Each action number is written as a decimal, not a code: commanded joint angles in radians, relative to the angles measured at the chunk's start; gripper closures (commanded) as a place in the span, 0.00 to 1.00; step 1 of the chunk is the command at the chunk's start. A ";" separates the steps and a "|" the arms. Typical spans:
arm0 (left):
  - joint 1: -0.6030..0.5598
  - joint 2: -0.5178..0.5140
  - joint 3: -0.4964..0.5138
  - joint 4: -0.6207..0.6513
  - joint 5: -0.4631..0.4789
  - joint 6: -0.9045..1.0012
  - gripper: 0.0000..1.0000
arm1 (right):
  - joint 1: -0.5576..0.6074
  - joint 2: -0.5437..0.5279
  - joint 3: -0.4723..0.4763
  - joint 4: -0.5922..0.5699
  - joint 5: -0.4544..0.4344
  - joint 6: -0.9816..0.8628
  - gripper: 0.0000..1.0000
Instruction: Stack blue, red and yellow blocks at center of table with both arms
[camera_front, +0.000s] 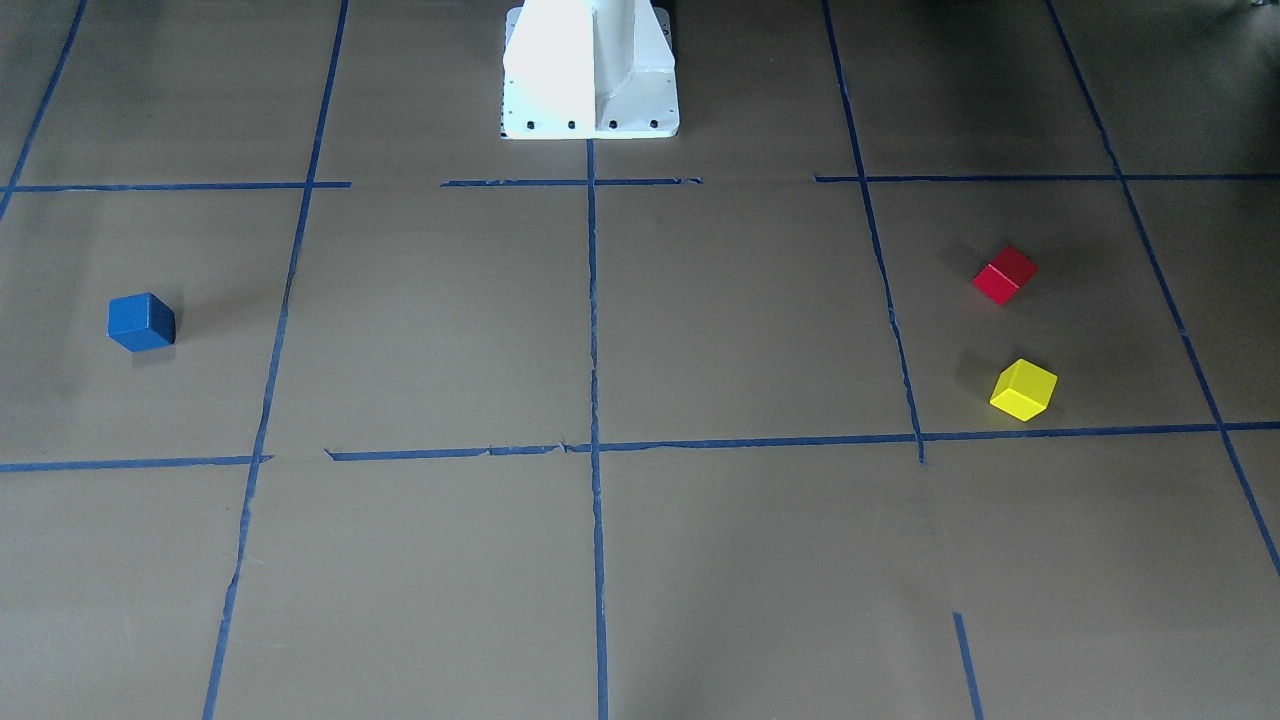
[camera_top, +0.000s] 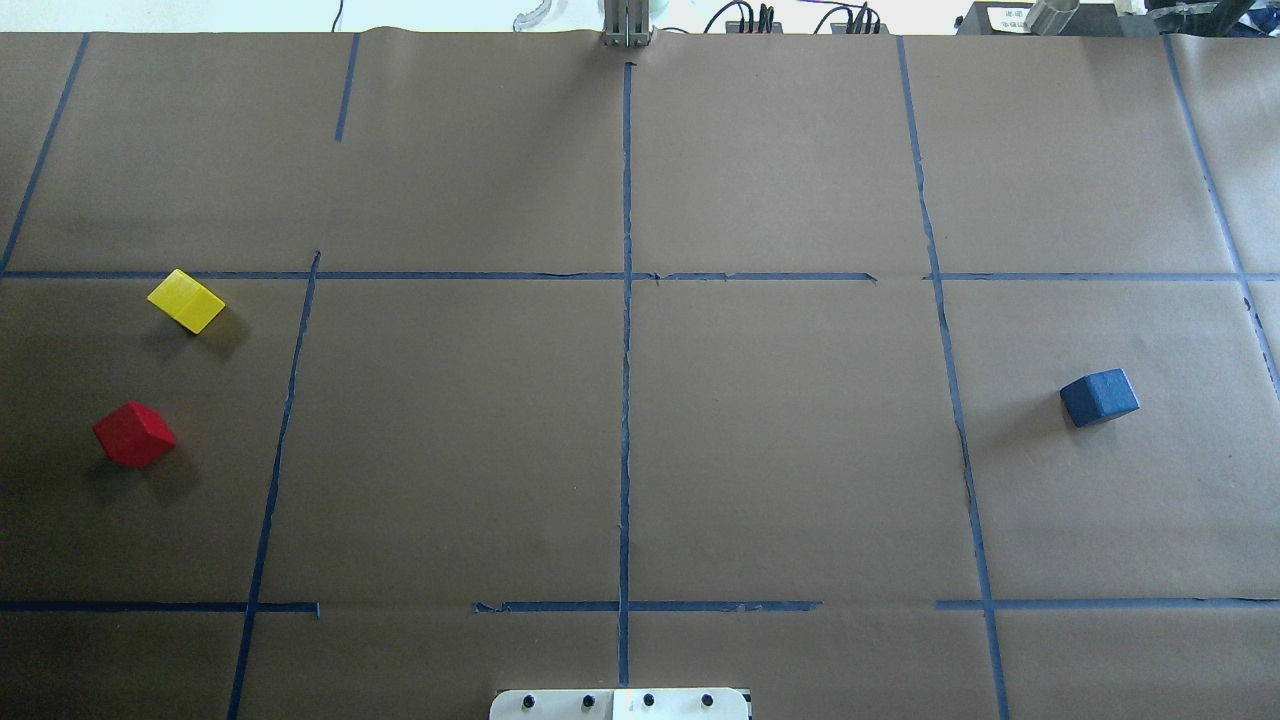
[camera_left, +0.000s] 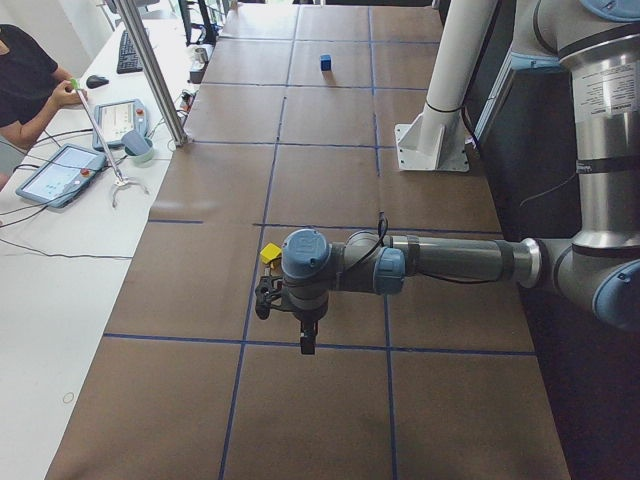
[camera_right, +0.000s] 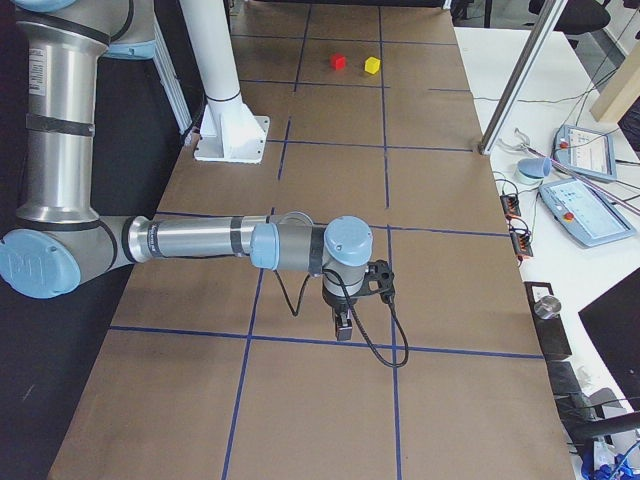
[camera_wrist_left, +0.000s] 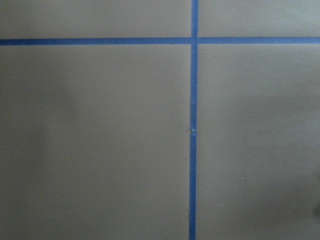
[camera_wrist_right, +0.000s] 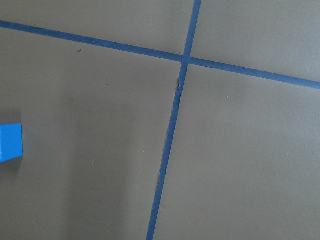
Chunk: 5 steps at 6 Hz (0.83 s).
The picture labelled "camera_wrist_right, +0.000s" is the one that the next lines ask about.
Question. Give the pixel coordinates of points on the blue wooden cube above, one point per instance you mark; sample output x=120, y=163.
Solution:
x=11, y=142

